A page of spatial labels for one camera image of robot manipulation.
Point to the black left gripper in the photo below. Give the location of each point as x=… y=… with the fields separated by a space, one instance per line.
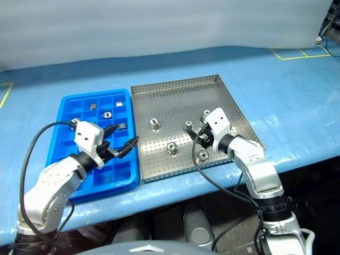
x=104 y=151

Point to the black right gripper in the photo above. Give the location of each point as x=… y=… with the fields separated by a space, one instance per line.
x=206 y=138

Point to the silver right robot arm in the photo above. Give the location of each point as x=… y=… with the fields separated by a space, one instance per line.
x=255 y=159

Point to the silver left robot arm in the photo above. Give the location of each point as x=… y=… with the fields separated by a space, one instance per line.
x=50 y=183

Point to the blue plastic compartment tray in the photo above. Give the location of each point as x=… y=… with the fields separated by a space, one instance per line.
x=122 y=168

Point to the metal nut in blue tray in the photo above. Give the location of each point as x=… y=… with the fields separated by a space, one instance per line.
x=119 y=103

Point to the perforated metal tray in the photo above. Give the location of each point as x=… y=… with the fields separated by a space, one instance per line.
x=170 y=106

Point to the metal nut on tray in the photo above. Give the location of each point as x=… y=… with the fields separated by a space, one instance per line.
x=154 y=123

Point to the grey metal cylinder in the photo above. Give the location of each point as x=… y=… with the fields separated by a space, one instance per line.
x=197 y=228

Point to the white foam backdrop sheet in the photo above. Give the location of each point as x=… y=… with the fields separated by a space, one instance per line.
x=159 y=24

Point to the grey rounded shell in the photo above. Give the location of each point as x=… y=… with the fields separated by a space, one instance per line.
x=148 y=250

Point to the small white plug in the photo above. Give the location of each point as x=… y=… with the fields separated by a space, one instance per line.
x=318 y=40

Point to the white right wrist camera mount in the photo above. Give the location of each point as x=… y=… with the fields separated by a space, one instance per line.
x=217 y=120

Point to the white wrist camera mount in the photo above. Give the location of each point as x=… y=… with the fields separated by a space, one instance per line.
x=86 y=135
x=217 y=120

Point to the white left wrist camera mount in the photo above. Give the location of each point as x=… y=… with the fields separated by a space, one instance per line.
x=86 y=135

